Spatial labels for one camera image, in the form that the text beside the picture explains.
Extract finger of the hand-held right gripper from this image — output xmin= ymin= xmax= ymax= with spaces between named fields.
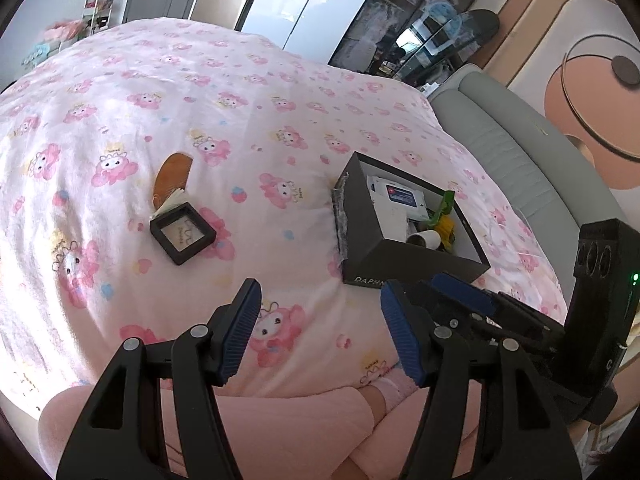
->
xmin=431 ymin=272 xmax=568 ymax=337
xmin=402 ymin=280 xmax=533 ymax=356

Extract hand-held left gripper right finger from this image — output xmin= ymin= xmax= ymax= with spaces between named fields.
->
xmin=380 ymin=280 xmax=583 ymax=480

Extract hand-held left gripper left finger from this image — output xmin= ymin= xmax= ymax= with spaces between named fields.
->
xmin=55 ymin=277 xmax=263 ymax=480

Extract black cardboard box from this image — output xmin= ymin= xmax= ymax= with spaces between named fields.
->
xmin=331 ymin=151 xmax=492 ymax=288

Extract cardboard tube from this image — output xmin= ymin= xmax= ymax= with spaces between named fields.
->
xmin=406 ymin=229 xmax=444 ymax=252

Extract green corn snack packet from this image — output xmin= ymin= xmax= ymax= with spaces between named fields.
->
xmin=425 ymin=190 xmax=459 ymax=254

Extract white envelope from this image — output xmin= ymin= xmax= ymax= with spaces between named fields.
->
xmin=384 ymin=204 xmax=410 ymax=242

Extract person's pink sock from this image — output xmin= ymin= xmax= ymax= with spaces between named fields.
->
xmin=367 ymin=366 xmax=422 ymax=412

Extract black square display case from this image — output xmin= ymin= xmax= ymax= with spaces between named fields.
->
xmin=149 ymin=201 xmax=218 ymax=266

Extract white wet wipes pack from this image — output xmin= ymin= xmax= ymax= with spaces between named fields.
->
xmin=365 ymin=176 xmax=429 ymax=221

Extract pale folded paper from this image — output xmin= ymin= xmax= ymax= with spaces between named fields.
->
xmin=152 ymin=187 xmax=189 ymax=219

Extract grey padded bed headboard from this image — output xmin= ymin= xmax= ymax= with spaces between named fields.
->
xmin=425 ymin=64 xmax=640 ymax=311

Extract brown wooden comb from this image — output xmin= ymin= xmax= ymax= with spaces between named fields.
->
xmin=152 ymin=154 xmax=197 ymax=208

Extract black skateboard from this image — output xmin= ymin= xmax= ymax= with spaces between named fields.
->
xmin=400 ymin=9 xmax=501 ymax=87

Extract dark glass cabinet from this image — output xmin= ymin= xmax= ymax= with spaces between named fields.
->
xmin=327 ymin=0 xmax=484 ymax=79

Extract glossy white wardrobe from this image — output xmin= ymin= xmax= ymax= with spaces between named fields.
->
xmin=235 ymin=0 xmax=394 ymax=64

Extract teal boxes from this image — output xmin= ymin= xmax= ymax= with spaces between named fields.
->
xmin=22 ymin=42 xmax=64 ymax=67

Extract grey wall disc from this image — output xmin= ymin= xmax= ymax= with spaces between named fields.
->
xmin=611 ymin=55 xmax=640 ymax=87

